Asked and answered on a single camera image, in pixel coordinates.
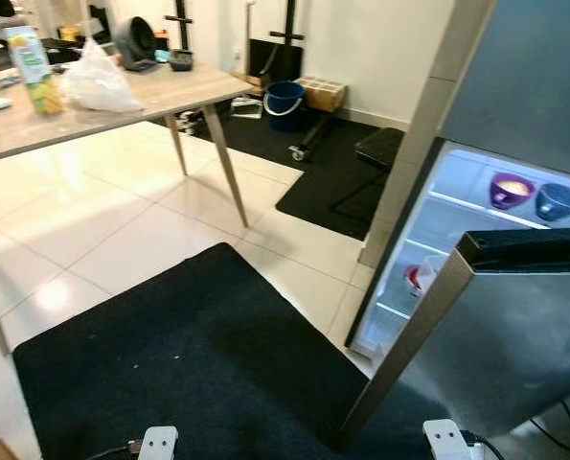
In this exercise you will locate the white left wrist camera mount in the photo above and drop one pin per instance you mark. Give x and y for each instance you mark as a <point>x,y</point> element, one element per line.
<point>158,445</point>

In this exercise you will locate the small teal object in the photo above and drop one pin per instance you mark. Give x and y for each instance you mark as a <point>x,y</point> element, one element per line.
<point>161,57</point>

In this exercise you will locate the steel fridge body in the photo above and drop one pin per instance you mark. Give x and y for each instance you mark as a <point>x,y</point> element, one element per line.
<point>428,144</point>

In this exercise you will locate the black flat panel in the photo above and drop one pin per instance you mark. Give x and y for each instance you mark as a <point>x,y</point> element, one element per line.
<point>265,62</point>

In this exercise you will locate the clear plastic bag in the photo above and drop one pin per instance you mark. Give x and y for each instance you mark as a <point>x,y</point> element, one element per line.
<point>98,86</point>

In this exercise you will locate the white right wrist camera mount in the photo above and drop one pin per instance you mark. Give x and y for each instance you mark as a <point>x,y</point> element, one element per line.
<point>447,441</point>

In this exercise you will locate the black wheeled dolly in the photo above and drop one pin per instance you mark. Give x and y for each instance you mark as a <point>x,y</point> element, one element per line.
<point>313,134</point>

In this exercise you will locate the mango juice carton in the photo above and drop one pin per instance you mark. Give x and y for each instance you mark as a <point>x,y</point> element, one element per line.
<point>34,72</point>

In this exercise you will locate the glass fridge shelf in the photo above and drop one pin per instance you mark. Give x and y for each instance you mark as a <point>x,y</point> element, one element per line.
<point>419,243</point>
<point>476,205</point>

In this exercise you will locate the black folding stool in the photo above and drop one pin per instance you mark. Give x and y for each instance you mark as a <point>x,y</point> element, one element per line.
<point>380,146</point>

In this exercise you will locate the small white case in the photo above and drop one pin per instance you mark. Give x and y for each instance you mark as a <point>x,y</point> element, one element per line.
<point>0,102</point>

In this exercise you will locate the blue bucket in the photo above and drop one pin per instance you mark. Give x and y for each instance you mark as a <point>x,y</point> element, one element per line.
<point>284,113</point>

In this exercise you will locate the wooden dining table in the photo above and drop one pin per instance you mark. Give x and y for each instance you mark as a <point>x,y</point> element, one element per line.
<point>179,88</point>

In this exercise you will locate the beige food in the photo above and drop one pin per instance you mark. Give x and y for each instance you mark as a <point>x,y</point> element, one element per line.
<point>516,188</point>

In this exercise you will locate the grey round fan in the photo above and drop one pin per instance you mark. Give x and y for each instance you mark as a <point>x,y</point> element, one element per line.
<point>136,43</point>

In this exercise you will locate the black handheld controller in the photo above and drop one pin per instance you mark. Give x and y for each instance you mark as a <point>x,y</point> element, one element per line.
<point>181,61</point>

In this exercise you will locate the steel freezer door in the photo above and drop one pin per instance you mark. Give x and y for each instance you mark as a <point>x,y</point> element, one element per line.
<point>524,86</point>

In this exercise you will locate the white mop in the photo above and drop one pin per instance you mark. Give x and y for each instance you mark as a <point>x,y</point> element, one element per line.
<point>246,107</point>

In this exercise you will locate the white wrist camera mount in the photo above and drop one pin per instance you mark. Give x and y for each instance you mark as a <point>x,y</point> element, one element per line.
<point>158,445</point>
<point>447,441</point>

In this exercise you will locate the black gym floor mat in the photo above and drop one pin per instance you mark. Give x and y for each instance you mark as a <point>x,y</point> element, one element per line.
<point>323,201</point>

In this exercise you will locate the cardboard box lattice top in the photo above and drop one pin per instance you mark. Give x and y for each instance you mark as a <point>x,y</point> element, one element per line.
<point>325,96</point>

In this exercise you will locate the red and white bowl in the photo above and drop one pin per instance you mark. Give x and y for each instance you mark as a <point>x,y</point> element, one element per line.
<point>414,280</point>

